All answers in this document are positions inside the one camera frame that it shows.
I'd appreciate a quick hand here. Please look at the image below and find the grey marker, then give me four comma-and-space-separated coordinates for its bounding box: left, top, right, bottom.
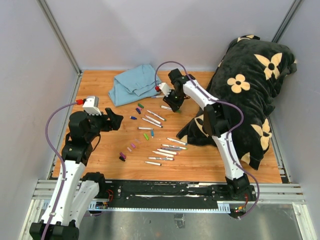
160, 147, 182, 151

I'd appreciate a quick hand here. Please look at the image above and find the aluminium frame rail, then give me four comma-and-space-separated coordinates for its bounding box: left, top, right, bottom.
259, 183, 305, 202

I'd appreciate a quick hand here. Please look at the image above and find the lilac cap marker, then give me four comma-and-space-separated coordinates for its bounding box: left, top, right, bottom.
151, 95, 165, 99

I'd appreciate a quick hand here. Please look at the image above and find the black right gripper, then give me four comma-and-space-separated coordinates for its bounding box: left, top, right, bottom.
163, 89, 184, 113

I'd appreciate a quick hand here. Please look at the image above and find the black marker without cap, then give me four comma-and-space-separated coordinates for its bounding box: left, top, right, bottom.
145, 161, 162, 166

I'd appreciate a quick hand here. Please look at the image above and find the light blue folded cloth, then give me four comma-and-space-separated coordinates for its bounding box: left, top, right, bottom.
108, 64, 162, 107

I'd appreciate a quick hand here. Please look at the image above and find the right corner metal post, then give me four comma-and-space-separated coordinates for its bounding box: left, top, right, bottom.
271, 0, 304, 43

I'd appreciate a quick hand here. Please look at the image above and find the left corner metal post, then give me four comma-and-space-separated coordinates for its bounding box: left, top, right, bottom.
36, 0, 82, 76

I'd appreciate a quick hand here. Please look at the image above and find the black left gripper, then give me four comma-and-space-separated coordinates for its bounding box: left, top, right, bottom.
85, 107, 123, 142

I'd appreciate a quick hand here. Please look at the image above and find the blue cap marker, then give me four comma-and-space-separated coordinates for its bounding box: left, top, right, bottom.
137, 126, 154, 131

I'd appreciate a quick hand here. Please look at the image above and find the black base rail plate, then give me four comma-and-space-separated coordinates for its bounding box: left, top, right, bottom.
97, 180, 257, 211

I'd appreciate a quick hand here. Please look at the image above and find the purple pen cap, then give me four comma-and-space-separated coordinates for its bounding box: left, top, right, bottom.
119, 152, 127, 159

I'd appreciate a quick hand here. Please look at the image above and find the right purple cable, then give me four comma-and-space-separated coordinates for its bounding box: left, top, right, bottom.
154, 60, 261, 221

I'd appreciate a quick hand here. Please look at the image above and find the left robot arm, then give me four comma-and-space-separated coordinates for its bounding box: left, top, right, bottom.
29, 108, 124, 240

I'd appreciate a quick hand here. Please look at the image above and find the dark blue marker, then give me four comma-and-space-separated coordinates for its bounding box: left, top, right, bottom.
141, 117, 163, 128

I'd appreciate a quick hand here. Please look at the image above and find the pink cap marker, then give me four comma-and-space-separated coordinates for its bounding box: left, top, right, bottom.
157, 148, 178, 155

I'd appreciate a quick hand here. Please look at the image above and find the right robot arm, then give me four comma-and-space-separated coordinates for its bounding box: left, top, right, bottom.
158, 69, 255, 201

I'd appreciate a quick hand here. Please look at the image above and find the dark green cap marker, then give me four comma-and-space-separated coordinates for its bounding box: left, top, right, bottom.
146, 110, 167, 122

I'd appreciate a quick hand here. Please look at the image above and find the corner metal post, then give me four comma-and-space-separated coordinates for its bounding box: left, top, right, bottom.
36, 0, 82, 76
271, 0, 304, 43

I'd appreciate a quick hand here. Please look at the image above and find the black floral plush blanket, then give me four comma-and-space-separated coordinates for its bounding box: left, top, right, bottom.
176, 34, 298, 171

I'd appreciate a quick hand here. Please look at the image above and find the peach cap marker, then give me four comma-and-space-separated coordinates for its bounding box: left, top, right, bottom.
152, 151, 174, 158

